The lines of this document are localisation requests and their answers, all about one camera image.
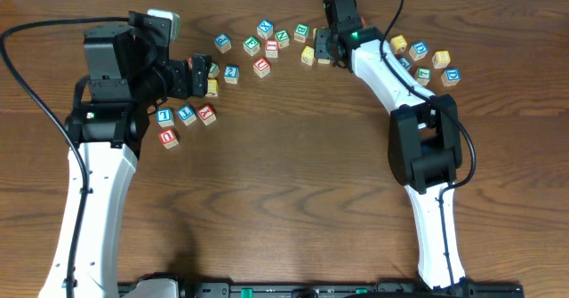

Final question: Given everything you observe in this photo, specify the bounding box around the blue D block upper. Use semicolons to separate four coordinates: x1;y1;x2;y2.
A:
409;41;429;61

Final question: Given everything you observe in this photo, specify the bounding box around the yellow block left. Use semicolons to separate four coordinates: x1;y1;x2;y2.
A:
205;79;219;97

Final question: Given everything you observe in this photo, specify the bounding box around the yellow block far right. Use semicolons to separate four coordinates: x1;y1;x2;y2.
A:
432;51;451;69

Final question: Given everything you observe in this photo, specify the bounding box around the blue L block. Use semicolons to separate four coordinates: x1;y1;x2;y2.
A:
156;109;174;127

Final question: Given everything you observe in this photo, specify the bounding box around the green R block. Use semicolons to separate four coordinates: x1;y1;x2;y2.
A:
208;62;220;79

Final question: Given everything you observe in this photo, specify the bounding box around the green L block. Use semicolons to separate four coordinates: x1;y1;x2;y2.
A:
414;67;431;86

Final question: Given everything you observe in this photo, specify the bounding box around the yellow block upper right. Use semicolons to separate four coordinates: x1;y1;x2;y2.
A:
389;35;408;55

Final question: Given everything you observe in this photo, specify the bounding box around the green N block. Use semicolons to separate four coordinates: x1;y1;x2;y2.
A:
275;29;290;49

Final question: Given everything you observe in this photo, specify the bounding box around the blue d block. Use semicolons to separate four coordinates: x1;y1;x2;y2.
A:
441;68;461;86
409;41;429;61

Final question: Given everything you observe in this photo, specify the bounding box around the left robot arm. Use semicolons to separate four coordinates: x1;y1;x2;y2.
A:
39;14;212;297

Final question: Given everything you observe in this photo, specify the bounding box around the blue P block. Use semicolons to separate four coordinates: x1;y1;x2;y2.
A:
214;33;232;53

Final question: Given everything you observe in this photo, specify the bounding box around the green B block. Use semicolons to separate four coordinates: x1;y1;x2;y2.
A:
293;23;309;43

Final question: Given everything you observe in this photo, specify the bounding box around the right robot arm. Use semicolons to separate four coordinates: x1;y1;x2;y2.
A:
315;0;465;290

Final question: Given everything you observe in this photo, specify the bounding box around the blue 5 block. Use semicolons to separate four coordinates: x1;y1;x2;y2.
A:
398;57;413;71

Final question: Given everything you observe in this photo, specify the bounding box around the yellow block beside A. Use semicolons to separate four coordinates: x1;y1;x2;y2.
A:
301;46;315;66

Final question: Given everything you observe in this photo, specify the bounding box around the red U block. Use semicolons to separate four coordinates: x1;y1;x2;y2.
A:
158;129;179;149

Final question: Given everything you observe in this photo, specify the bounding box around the blue X block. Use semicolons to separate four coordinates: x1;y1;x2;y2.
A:
257;19;274;40

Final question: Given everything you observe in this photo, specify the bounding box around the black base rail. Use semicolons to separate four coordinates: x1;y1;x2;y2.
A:
119;278;525;298

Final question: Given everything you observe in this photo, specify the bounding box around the blue T block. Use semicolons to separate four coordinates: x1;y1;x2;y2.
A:
177;105;196;126

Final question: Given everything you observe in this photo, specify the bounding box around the blue 2 block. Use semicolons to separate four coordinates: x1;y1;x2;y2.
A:
224;65;239;85

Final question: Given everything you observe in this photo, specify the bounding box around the blue D block lower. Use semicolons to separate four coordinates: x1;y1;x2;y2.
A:
441;68;461;86

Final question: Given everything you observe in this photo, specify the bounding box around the red Y block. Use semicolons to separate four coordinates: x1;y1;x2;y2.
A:
197;105;217;125

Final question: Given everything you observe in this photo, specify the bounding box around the green F block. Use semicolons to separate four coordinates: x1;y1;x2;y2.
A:
244;36;260;56

